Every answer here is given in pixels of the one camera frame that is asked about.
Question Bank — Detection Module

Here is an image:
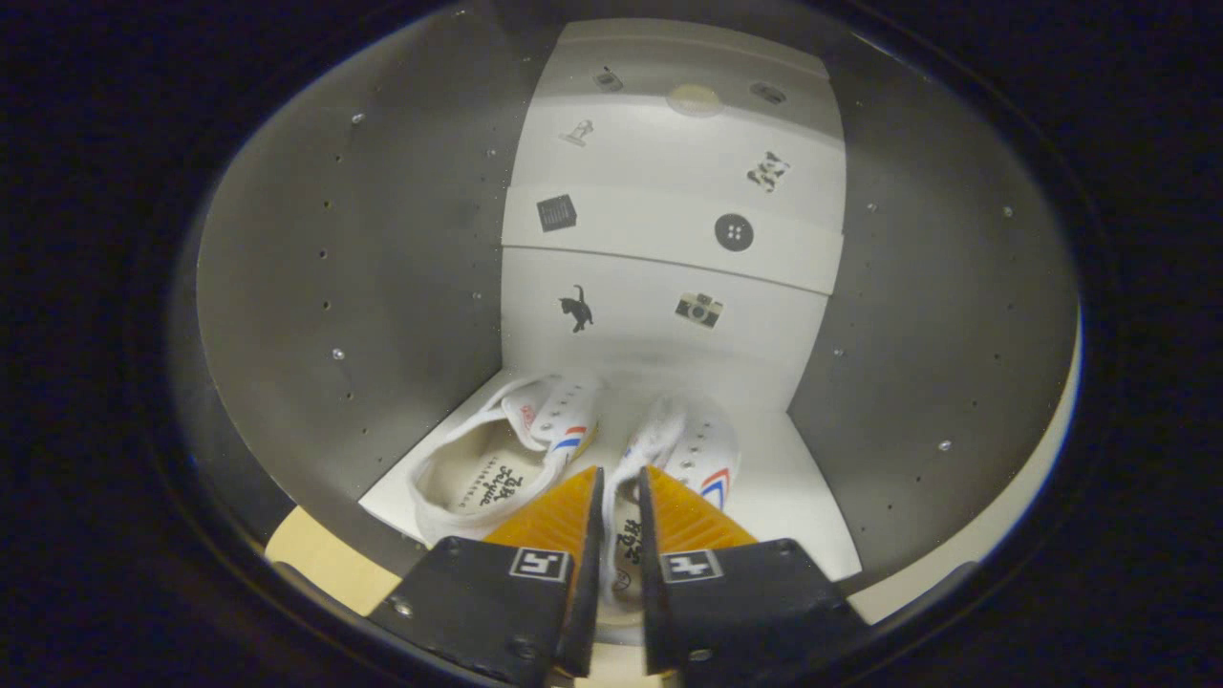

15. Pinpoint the white canvas shoe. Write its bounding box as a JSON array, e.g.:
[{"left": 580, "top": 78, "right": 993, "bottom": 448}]
[
  {"left": 600, "top": 392, "right": 742, "bottom": 632},
  {"left": 406, "top": 373, "right": 605, "bottom": 548}
]

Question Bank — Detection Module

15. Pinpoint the grey shoe cabinet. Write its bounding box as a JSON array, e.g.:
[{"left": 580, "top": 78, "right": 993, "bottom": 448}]
[{"left": 170, "top": 0, "right": 1083, "bottom": 622}]

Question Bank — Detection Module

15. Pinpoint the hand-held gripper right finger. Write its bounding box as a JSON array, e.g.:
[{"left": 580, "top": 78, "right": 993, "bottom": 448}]
[{"left": 638, "top": 465, "right": 872, "bottom": 688}]

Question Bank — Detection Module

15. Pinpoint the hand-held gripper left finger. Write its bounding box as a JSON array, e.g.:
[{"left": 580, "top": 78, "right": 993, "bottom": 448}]
[{"left": 368, "top": 465, "right": 606, "bottom": 688}]

